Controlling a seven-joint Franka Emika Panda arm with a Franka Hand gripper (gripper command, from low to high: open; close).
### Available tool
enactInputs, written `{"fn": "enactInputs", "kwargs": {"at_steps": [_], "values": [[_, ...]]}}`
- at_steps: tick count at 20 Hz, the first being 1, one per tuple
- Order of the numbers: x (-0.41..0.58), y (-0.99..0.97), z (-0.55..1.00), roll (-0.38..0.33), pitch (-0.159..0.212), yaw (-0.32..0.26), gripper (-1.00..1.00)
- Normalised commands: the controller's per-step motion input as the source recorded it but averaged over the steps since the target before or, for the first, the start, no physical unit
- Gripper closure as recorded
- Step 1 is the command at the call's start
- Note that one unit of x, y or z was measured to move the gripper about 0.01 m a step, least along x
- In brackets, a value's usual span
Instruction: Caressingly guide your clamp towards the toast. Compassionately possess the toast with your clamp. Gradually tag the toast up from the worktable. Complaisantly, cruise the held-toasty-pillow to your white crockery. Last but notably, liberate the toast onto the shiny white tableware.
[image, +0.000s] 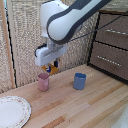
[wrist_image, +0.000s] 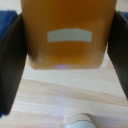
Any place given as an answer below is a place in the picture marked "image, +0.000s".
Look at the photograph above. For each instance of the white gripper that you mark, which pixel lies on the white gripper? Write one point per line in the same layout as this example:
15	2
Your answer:
50	53

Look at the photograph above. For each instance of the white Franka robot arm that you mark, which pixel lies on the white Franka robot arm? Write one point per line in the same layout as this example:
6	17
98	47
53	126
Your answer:
66	20

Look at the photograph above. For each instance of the pink cup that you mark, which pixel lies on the pink cup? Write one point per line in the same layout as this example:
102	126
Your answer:
43	82

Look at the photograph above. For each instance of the blue cup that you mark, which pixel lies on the blue cup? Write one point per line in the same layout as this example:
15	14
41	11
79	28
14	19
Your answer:
79	81

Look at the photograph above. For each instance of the white floral-rimmed plate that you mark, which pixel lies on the white floral-rimmed plate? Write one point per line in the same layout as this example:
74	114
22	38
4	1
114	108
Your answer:
12	111

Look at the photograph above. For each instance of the brown drawer cabinet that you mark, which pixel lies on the brown drawer cabinet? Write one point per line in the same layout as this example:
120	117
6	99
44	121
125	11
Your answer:
111	46

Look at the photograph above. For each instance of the white rounded object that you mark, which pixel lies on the white rounded object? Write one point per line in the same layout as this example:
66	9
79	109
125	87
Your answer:
121	119

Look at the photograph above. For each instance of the wooden post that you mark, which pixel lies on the wooden post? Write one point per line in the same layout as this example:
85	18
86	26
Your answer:
7	46

